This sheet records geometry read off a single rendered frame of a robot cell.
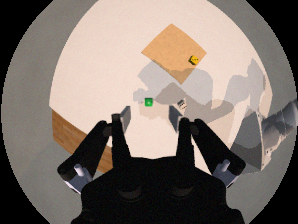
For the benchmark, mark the green die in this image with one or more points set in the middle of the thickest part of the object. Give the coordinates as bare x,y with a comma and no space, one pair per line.
148,102

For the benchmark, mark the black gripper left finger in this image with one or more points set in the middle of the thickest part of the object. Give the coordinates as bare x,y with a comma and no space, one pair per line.
79,169

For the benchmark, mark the grey die with black pips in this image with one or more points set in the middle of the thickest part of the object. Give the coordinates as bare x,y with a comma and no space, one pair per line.
182,105

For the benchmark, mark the orange mat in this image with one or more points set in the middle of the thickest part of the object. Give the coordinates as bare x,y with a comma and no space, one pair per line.
171,49

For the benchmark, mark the yellow die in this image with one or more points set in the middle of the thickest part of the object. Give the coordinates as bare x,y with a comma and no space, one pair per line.
193,60

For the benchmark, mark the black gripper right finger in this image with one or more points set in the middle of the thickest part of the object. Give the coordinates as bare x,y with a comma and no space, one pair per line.
221,162

